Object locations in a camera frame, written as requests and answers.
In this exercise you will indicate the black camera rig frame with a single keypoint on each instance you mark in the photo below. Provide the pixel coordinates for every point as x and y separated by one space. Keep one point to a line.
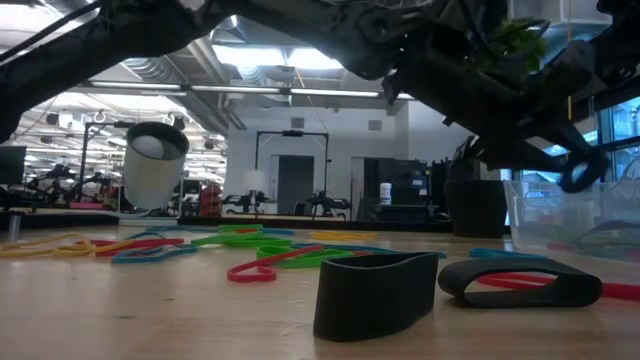
85 150
292 133

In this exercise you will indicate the pink tray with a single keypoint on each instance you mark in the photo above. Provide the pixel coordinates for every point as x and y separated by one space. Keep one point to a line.
87 205

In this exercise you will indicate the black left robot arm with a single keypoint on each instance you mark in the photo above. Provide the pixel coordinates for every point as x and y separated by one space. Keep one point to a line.
75 50

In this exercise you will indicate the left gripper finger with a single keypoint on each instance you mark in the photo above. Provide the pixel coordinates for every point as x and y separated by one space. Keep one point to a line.
560 137
525 161

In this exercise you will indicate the green leafy plant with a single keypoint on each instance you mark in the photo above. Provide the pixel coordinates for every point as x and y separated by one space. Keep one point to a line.
520 40

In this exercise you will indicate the small black clip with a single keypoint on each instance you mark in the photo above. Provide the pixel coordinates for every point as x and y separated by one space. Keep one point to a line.
575 292

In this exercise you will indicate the background black robot arm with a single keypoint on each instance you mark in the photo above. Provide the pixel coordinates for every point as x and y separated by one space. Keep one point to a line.
240 200
327 202

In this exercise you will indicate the wide black rubber band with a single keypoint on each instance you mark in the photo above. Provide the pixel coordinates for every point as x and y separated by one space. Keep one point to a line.
375 305
598 172

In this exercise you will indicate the yellow rubber band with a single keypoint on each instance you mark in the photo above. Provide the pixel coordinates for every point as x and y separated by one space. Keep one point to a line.
70 248

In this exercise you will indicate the white wipes canister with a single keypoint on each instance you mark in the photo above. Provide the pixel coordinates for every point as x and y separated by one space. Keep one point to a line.
385 194

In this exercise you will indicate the grey wall vent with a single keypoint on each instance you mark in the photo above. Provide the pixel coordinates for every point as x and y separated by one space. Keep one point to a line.
297 123
375 125

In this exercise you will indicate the black monitor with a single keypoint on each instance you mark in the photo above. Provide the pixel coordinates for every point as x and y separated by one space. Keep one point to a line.
12 165

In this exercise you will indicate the clear plastic bin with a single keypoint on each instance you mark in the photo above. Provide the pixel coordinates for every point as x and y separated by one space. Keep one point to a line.
540 220

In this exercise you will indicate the long ceiling light tube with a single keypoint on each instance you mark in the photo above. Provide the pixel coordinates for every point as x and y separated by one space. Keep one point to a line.
135 85
235 89
332 92

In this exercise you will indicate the black plant pot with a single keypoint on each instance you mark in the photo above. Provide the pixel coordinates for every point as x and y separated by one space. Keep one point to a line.
475 210

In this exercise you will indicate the red tool cart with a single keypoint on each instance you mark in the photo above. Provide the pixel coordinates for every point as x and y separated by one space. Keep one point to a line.
211 200

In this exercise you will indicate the black cabinet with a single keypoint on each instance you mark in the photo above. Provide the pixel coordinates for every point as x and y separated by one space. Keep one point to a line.
400 175

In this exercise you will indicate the blue rubber band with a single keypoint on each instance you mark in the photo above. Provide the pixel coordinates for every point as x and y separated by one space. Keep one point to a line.
150 257
500 253
280 231

